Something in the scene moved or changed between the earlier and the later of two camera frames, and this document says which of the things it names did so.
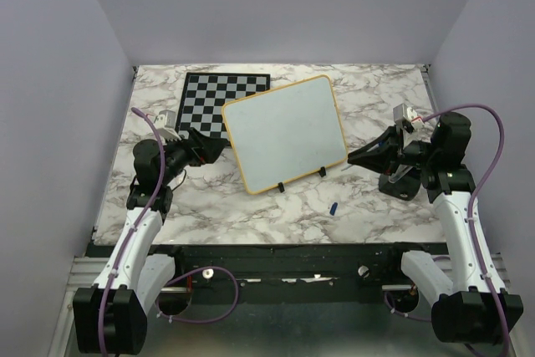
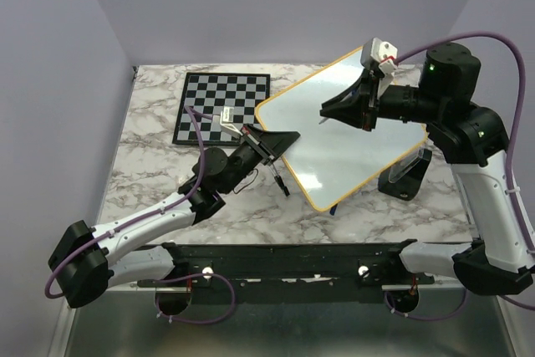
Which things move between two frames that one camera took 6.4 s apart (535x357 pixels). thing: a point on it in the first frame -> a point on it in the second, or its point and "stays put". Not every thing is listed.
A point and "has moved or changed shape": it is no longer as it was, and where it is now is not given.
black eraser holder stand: x=406 y=188 stays put
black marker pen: x=322 y=171 -> x=279 y=180
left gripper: x=208 y=149 -> x=267 y=145
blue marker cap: x=333 y=208 stays put
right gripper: x=384 y=159 -> x=349 y=104
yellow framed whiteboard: x=286 y=134 has moved or changed shape
